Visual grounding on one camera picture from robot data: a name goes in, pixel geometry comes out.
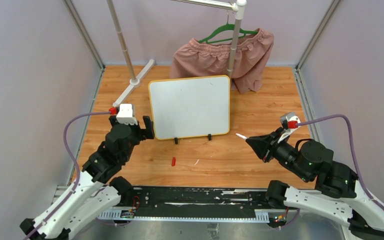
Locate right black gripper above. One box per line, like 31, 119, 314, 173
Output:
245, 126, 310, 181

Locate white red marker pen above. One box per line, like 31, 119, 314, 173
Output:
235, 133, 248, 140

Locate red marker cap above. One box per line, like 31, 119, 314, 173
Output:
171, 157, 176, 167

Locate yellow framed whiteboard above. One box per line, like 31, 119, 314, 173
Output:
148, 75, 231, 140

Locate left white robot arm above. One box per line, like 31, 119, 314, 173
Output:
20, 115, 155, 240

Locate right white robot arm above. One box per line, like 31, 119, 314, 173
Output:
245, 127, 384, 240

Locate pink shorts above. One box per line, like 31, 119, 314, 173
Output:
169, 28, 275, 94

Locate green clothes hanger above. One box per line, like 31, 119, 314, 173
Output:
198, 17, 259, 44

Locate silver clothes rack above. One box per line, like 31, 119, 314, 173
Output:
106, 0, 248, 109

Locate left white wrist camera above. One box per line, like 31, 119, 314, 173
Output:
116, 103, 138, 125

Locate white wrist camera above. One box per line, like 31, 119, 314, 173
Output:
277, 112, 301, 143
116, 103, 138, 125

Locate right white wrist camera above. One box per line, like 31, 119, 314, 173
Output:
277, 112, 301, 143

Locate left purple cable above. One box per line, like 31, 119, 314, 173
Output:
23, 106, 118, 240

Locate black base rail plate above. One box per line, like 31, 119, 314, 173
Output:
51, 185, 312, 223

